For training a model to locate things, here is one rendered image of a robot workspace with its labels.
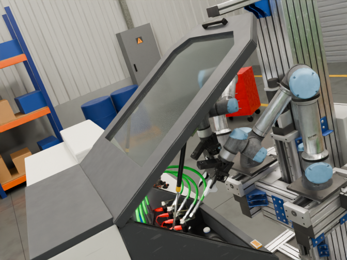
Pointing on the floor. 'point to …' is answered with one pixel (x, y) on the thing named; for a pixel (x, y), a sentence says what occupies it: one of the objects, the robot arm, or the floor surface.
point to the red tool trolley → (246, 94)
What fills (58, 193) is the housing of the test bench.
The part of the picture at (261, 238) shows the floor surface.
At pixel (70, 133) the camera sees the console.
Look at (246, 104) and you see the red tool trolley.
